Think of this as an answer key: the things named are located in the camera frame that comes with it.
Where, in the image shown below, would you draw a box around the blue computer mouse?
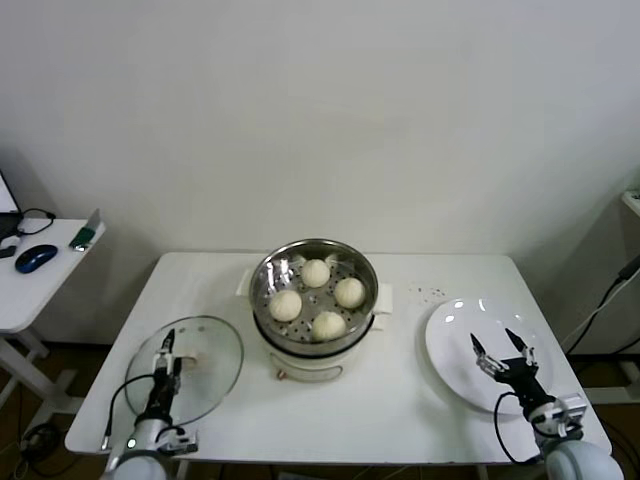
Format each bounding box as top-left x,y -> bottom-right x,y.
14,242 -> 59,274

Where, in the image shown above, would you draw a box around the steel steamer pot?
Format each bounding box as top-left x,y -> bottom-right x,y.
235,267 -> 396,384

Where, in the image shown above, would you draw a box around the glass lid cream handle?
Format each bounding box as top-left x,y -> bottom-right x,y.
124,314 -> 245,426

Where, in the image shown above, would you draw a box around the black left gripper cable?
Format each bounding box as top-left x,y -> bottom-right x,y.
99,372 -> 159,451

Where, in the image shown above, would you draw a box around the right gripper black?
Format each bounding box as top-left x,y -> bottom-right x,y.
468,327 -> 556,409

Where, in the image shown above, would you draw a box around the white round plate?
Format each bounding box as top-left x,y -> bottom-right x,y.
423,297 -> 556,416

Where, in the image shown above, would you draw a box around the black looped cable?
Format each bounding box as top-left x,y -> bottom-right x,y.
17,206 -> 57,236

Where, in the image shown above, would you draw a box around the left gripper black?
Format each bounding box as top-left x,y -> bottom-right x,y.
142,328 -> 184,419

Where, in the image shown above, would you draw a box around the white shelf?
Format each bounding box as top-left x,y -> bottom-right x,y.
621,188 -> 640,221

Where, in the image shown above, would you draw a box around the black laptop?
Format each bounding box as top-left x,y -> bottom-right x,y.
0,167 -> 24,239

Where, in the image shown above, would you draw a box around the brown crumbs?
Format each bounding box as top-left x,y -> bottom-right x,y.
408,282 -> 446,304

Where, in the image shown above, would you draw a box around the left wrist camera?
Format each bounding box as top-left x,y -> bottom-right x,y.
157,427 -> 200,455

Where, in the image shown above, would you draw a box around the small black white device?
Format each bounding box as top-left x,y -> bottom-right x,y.
0,233 -> 24,259

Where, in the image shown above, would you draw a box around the steel perforated steamer basket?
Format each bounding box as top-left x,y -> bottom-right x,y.
249,238 -> 380,357

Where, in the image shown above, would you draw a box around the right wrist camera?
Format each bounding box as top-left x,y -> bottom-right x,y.
549,393 -> 587,436

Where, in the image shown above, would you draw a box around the black wall power cable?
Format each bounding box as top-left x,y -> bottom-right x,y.
558,252 -> 640,354

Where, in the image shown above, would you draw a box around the white steamed baozi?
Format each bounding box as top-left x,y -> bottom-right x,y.
311,310 -> 347,342
269,290 -> 304,323
300,258 -> 332,289
333,277 -> 366,309

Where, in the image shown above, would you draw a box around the white side table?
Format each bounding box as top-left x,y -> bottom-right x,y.
0,215 -> 107,421

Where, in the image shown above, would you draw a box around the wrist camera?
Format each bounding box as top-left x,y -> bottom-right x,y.
157,427 -> 200,455
549,393 -> 587,436

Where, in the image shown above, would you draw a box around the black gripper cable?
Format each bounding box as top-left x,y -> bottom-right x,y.
493,392 -> 544,464
99,372 -> 159,451

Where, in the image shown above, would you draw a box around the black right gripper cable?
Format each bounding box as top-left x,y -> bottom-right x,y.
493,392 -> 544,464

